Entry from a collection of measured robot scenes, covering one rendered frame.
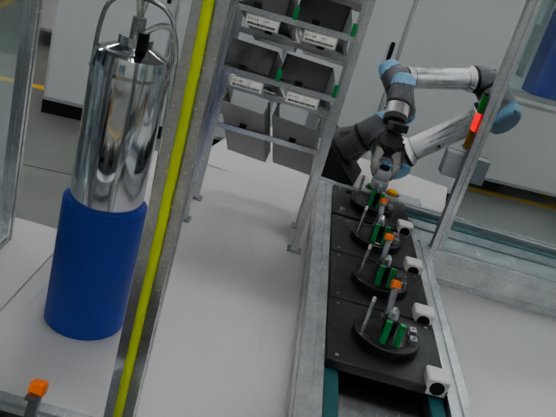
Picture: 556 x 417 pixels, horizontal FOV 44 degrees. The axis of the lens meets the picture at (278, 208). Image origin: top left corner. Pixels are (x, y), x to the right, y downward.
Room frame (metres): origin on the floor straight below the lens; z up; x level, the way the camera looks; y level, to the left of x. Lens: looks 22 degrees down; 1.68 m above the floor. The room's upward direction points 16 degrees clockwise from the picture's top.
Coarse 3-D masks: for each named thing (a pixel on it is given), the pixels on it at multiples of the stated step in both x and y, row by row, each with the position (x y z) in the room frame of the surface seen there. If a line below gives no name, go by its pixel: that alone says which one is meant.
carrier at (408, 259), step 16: (336, 224) 1.75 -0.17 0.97; (352, 224) 1.79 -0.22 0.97; (368, 224) 1.77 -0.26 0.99; (384, 224) 1.71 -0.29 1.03; (336, 240) 1.65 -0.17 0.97; (352, 240) 1.68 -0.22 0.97; (368, 240) 1.67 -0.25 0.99; (384, 240) 1.66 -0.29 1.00; (400, 240) 1.78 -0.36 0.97; (368, 256) 1.60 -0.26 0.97; (400, 256) 1.66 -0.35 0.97; (416, 256) 1.69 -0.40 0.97; (416, 272) 1.59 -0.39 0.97
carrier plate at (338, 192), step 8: (336, 192) 2.01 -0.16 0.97; (344, 192) 2.04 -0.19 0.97; (352, 192) 2.06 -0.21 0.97; (336, 200) 1.94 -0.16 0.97; (344, 200) 1.96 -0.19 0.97; (336, 208) 1.87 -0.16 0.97; (352, 208) 1.91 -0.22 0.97; (400, 208) 2.04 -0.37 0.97; (344, 216) 1.84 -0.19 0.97; (352, 216) 1.85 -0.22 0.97; (360, 216) 1.87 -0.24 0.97; (368, 216) 1.89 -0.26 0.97; (392, 216) 1.95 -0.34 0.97; (400, 216) 1.97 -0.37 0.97; (392, 224) 1.88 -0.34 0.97
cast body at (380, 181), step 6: (378, 168) 1.96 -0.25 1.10; (384, 168) 1.95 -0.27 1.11; (378, 174) 1.94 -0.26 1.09; (384, 174) 1.94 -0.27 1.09; (390, 174) 1.94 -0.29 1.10; (372, 180) 1.96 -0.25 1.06; (378, 180) 1.94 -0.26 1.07; (384, 180) 1.94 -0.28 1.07; (372, 186) 1.93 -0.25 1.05; (378, 186) 1.93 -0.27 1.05; (384, 186) 1.93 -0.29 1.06; (378, 192) 1.91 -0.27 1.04
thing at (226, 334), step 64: (256, 192) 2.10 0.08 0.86; (192, 256) 1.54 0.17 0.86; (256, 256) 1.64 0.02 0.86; (0, 320) 1.07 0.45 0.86; (192, 320) 1.26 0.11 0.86; (256, 320) 1.33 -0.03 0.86; (448, 320) 1.60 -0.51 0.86; (512, 320) 1.71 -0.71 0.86; (0, 384) 0.91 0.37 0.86; (64, 384) 0.95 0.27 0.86; (192, 384) 1.05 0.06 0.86; (256, 384) 1.11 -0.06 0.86; (512, 384) 1.38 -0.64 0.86
